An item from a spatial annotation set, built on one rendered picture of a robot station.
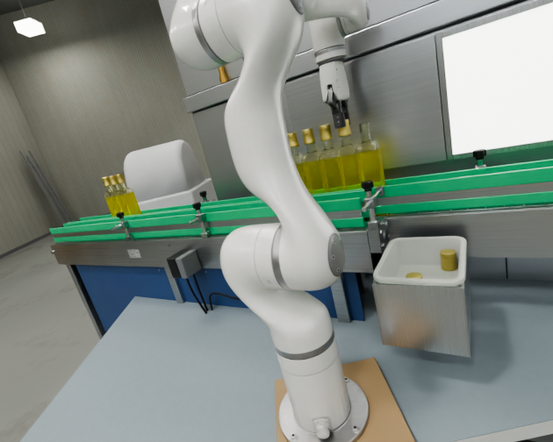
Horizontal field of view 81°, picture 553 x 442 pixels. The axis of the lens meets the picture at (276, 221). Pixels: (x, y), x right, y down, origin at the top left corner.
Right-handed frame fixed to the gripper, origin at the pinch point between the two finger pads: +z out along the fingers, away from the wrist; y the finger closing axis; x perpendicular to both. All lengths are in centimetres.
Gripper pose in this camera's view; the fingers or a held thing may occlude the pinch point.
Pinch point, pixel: (341, 119)
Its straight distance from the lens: 98.5
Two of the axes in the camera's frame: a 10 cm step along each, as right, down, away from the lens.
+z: 2.3, 9.3, 2.7
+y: -4.9, 3.5, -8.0
